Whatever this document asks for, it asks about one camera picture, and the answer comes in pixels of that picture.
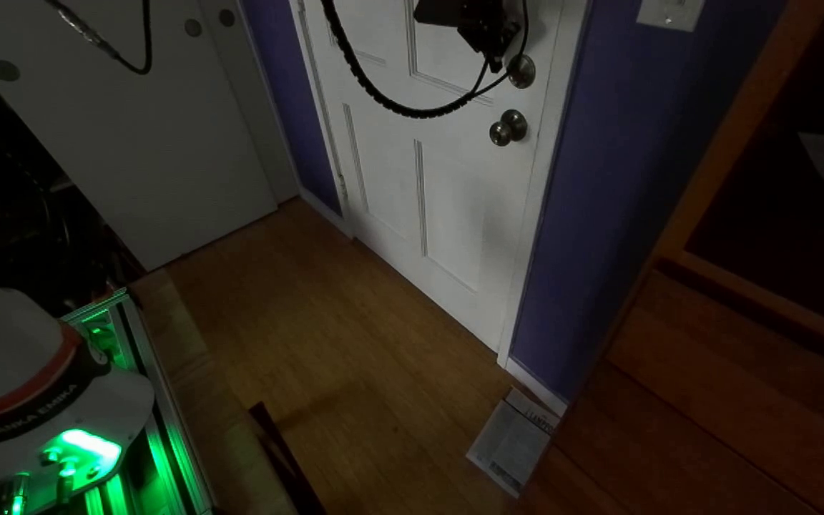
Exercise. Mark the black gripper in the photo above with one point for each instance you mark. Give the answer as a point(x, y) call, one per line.
point(484, 25)

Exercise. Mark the brass deadbolt thumb lock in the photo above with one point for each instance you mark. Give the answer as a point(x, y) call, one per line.
point(521, 73)

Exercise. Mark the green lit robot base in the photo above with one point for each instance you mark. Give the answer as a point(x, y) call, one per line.
point(89, 425)

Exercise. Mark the brass round door knob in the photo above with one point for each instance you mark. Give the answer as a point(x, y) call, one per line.
point(510, 126)

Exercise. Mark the white panelled door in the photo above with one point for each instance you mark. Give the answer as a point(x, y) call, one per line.
point(436, 198)

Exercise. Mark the dark brown wooden cabinet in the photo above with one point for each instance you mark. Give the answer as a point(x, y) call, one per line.
point(752, 218)

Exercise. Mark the white floor vent register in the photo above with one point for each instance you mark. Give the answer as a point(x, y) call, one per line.
point(514, 441)

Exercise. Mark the white wall light switch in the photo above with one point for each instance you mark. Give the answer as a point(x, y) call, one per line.
point(677, 16)

